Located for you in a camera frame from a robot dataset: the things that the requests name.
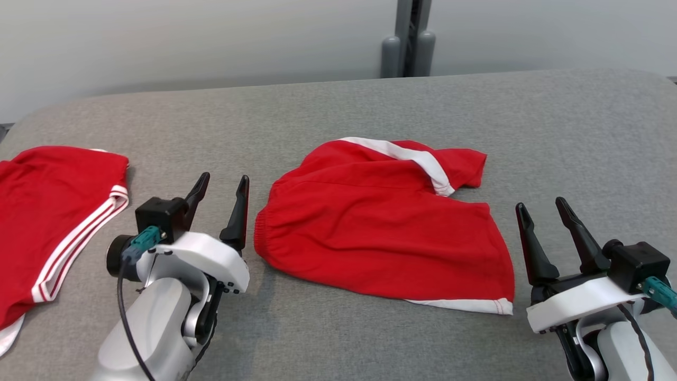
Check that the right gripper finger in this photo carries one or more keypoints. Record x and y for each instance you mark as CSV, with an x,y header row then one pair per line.
x,y
537,254
587,246

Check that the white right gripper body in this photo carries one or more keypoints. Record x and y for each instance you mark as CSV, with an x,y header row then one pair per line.
x,y
571,304

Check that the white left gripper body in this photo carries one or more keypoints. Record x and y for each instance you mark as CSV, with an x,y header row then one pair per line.
x,y
211,251

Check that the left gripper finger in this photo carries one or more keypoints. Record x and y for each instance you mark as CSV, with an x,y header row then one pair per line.
x,y
239,222
195,198

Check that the red shorts white trim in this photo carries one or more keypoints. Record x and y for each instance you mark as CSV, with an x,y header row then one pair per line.
x,y
381,233

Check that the red white basketball jersey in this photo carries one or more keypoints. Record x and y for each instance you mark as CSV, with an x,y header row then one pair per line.
x,y
47,211

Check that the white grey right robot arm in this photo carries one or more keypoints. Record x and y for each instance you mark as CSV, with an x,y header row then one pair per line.
x,y
619,349

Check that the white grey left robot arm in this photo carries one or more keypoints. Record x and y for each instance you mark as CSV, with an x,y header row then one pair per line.
x,y
153,328

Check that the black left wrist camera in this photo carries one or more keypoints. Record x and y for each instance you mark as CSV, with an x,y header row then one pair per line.
x,y
158,217

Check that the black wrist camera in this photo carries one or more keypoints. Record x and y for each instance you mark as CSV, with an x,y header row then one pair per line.
x,y
158,217
637,264

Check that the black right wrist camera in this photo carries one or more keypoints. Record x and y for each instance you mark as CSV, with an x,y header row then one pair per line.
x,y
637,264

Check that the grey cylindrical post foot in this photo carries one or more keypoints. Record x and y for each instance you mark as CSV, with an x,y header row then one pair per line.
x,y
424,53
391,58

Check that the grey partition post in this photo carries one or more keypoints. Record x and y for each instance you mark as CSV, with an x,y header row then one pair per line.
x,y
404,21

